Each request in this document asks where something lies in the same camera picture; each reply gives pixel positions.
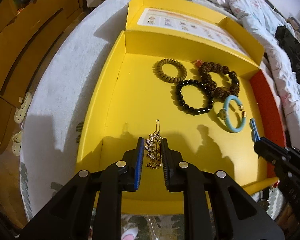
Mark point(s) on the yellow cardboard box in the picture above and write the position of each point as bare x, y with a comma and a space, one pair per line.
140, 92

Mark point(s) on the black clothing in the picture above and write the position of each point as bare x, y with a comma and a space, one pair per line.
295, 50

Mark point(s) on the pearl hair claw clip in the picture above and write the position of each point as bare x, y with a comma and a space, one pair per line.
152, 226

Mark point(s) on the white plush mouse hair clip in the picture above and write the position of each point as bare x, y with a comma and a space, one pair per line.
130, 235

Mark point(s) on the wooden wardrobe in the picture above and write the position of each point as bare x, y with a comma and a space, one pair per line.
27, 30

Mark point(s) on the gold brooch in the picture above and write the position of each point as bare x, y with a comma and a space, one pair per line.
151, 146

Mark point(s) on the light blue bangle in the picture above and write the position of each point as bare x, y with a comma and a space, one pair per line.
236, 128

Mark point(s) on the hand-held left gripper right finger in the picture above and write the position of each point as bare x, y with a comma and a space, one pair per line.
165, 160

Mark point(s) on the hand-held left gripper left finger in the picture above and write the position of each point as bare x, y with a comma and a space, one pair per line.
139, 160

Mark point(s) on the blue hair clip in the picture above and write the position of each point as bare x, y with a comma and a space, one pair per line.
253, 130

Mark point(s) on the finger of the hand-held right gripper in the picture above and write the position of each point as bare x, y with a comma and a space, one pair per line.
270, 151

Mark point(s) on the white perforated slipper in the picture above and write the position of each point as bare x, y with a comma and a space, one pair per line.
22, 107
17, 142

